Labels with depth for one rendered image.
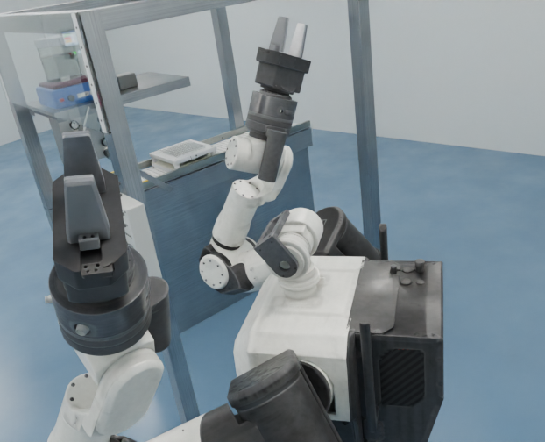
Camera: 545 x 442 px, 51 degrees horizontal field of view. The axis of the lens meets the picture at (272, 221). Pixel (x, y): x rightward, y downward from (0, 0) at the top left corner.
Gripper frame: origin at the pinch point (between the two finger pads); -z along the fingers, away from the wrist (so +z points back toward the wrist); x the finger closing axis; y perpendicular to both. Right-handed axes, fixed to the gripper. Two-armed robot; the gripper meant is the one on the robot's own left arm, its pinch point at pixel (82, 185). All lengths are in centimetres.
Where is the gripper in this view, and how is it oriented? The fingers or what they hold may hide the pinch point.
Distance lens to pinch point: 46.6
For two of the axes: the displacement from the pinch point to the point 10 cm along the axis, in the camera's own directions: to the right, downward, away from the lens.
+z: -1.0, 7.0, 7.0
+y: 9.6, -1.2, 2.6
